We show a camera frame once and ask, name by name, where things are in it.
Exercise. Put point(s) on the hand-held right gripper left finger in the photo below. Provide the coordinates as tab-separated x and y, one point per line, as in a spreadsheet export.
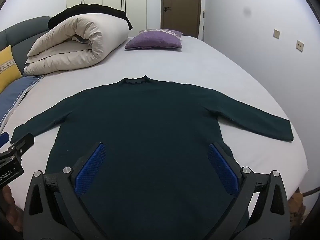
91	167

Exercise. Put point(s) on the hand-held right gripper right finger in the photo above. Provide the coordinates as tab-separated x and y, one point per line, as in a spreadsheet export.
222	167

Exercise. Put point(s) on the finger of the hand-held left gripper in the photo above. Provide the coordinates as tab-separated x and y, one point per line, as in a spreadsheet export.
3	139
23	143

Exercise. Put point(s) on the dark green sweater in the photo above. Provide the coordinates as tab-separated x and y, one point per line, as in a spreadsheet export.
150	120

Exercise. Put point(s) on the blue blanket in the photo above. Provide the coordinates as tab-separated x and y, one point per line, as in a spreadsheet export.
15	92

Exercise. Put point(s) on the yellow pillow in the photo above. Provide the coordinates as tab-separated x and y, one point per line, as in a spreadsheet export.
8	67

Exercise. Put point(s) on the bed with white sheet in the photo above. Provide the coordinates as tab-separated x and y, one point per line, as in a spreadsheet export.
225	80

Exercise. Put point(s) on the grey bed headboard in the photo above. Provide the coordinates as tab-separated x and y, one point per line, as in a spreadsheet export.
22	30

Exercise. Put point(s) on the folded beige duvet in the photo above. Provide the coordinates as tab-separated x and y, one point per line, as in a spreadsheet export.
82	40

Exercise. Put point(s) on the purple pillow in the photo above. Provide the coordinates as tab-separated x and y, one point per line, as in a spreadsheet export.
155	40

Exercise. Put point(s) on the black cloth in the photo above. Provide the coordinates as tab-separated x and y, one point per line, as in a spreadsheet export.
100	8

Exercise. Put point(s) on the brown door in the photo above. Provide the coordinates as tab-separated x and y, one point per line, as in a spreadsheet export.
181	5

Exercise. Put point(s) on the beige wall socket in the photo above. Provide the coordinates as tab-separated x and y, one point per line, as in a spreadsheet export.
276	33
299	45

